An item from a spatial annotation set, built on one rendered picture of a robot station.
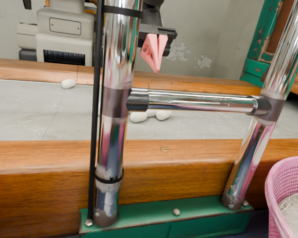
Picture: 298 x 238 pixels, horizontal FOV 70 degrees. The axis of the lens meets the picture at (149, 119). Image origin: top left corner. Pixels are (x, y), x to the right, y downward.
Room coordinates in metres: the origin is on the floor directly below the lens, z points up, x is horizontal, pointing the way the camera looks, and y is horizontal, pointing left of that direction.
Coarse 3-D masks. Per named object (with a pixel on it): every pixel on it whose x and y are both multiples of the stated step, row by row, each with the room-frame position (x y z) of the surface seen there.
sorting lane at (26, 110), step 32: (0, 96) 0.35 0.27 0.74; (32, 96) 0.38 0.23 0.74; (64, 96) 0.40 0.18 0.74; (0, 128) 0.25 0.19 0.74; (32, 128) 0.26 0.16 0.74; (64, 128) 0.27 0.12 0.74; (128, 128) 0.31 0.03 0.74; (160, 128) 0.33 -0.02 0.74; (192, 128) 0.35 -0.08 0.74; (224, 128) 0.37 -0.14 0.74; (288, 128) 0.43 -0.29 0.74
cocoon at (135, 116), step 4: (132, 112) 0.33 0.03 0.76; (136, 112) 0.33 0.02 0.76; (140, 112) 0.34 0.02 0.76; (144, 112) 0.34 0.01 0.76; (132, 116) 0.33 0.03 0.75; (136, 116) 0.33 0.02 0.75; (140, 116) 0.33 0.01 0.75; (144, 116) 0.34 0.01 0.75; (132, 120) 0.33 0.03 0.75; (136, 120) 0.33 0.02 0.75; (140, 120) 0.33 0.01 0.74
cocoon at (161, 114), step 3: (159, 111) 0.36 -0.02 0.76; (162, 111) 0.36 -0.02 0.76; (165, 111) 0.36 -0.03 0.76; (168, 111) 0.37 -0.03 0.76; (171, 111) 0.37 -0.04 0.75; (156, 114) 0.36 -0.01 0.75; (159, 114) 0.35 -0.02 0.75; (162, 114) 0.35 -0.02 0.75; (165, 114) 0.36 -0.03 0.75; (168, 114) 0.36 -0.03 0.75; (159, 117) 0.35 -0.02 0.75; (162, 117) 0.35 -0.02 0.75; (165, 117) 0.36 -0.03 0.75; (168, 117) 0.37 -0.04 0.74
